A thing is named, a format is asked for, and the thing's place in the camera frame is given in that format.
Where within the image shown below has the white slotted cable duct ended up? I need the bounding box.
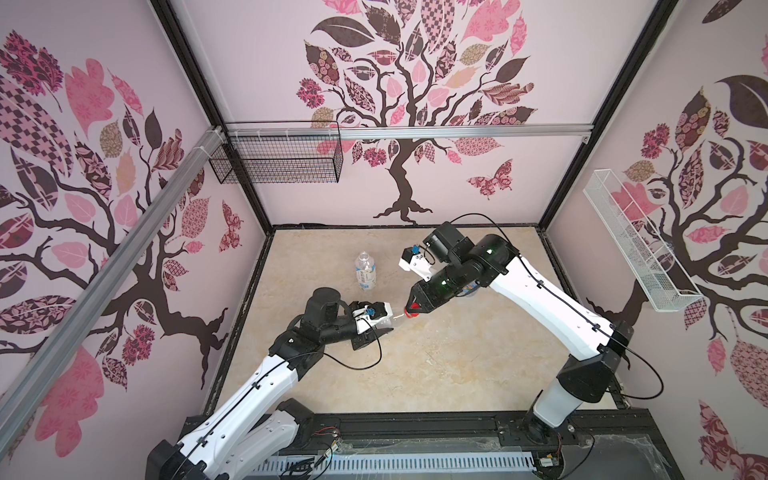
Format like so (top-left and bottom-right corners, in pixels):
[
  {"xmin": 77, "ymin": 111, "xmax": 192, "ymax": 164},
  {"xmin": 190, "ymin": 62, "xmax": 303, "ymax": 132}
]
[{"xmin": 248, "ymin": 451, "xmax": 536, "ymax": 480}]

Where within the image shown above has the aluminium rail wall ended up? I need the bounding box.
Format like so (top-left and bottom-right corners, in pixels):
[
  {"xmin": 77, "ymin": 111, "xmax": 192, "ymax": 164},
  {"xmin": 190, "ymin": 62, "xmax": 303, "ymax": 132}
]
[
  {"xmin": 1, "ymin": 126, "xmax": 225, "ymax": 457},
  {"xmin": 227, "ymin": 121, "xmax": 593, "ymax": 141}
]

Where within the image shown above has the aluminium rail left wall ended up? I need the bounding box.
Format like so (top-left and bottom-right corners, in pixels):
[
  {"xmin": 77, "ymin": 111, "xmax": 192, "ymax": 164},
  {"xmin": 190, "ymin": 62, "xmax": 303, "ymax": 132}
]
[{"xmin": 1, "ymin": 126, "xmax": 225, "ymax": 457}]

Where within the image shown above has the aluminium rail back wall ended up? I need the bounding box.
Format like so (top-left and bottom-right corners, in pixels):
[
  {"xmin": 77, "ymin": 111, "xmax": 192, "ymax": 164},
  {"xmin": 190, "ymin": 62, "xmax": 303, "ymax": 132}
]
[{"xmin": 227, "ymin": 121, "xmax": 593, "ymax": 141}]

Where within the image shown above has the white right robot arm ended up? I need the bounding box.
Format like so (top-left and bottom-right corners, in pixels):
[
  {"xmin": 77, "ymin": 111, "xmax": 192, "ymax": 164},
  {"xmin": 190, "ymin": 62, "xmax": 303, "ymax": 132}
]
[{"xmin": 399, "ymin": 222, "xmax": 633, "ymax": 435}]

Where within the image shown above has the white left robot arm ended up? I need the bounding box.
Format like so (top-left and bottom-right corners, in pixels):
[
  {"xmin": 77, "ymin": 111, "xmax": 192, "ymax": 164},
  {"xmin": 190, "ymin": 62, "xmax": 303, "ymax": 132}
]
[{"xmin": 145, "ymin": 287, "xmax": 394, "ymax": 479}]

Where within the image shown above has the black wire basket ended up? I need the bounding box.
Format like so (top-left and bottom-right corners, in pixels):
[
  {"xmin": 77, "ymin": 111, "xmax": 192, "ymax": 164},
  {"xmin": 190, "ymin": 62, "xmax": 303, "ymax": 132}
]
[{"xmin": 209, "ymin": 120, "xmax": 344, "ymax": 185}]

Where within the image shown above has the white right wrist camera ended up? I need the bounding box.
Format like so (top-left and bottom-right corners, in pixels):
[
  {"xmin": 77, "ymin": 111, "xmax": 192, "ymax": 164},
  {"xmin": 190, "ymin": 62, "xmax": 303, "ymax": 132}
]
[{"xmin": 398, "ymin": 245, "xmax": 437, "ymax": 281}]

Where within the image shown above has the white wire shelf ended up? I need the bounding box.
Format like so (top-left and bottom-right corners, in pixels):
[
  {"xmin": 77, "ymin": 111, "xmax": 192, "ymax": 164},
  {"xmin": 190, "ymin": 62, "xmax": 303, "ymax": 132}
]
[{"xmin": 583, "ymin": 169, "xmax": 704, "ymax": 313}]

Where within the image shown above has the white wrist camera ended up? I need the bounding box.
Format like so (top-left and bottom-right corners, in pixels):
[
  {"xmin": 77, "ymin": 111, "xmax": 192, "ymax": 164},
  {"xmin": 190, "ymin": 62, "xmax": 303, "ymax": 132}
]
[
  {"xmin": 352, "ymin": 302, "xmax": 394, "ymax": 334},
  {"xmin": 398, "ymin": 245, "xmax": 437, "ymax": 281}
]

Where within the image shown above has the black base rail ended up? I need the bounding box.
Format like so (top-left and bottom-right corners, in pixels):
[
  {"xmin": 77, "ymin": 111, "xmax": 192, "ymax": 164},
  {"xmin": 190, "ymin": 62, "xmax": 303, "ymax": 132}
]
[{"xmin": 179, "ymin": 409, "xmax": 685, "ymax": 480}]

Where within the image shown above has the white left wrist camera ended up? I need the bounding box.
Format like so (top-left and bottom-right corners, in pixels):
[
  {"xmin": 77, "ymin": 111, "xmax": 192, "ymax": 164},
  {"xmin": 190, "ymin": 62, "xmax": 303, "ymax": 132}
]
[{"xmin": 352, "ymin": 302, "xmax": 394, "ymax": 334}]

